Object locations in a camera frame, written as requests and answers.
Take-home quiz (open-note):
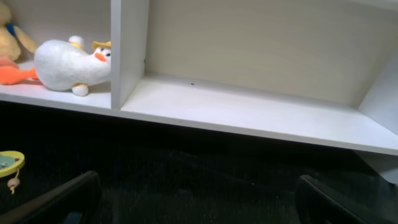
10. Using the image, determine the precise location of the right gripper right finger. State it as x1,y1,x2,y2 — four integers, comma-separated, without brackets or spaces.
294,174,373,224

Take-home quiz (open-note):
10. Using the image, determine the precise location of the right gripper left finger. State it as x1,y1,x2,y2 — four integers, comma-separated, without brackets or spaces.
0,170,102,224

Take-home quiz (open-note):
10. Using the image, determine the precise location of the yellow wooden rattle drum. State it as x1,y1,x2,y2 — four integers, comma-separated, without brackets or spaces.
0,151,25,195

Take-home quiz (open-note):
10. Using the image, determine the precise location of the white shelf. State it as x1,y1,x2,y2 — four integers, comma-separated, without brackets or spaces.
0,0,398,185

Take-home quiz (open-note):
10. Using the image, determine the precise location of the white plush duck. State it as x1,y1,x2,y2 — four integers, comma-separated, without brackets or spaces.
0,35,112,97

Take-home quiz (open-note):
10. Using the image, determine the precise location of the yellow plush duck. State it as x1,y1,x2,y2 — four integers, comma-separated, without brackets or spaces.
0,0,39,68

